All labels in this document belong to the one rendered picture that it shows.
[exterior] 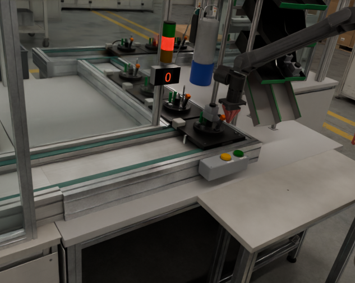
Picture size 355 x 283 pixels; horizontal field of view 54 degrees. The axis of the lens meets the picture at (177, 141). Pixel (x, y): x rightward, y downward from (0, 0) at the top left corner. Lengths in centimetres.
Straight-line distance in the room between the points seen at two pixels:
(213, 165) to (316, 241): 153
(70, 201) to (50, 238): 12
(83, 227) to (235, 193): 59
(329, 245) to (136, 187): 179
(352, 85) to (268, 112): 415
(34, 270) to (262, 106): 118
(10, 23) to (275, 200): 107
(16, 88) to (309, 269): 207
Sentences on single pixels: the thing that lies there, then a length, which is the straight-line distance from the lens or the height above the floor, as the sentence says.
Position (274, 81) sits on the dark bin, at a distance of 164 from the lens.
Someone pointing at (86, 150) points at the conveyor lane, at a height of 94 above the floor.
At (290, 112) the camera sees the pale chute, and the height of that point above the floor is 102.
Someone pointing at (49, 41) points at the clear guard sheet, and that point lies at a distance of 128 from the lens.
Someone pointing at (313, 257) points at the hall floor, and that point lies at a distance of 260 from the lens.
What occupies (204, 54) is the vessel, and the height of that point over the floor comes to 108.
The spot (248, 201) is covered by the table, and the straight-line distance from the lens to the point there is 137.
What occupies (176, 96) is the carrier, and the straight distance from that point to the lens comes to 174.
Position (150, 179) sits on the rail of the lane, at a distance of 127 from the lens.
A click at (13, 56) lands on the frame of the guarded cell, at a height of 141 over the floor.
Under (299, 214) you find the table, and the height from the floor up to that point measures 86.
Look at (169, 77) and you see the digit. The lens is 147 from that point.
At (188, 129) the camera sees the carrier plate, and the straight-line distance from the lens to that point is 157.
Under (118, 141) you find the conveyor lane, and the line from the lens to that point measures 146.
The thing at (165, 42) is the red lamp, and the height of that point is 134.
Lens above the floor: 165
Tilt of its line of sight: 28 degrees down
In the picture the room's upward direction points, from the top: 8 degrees clockwise
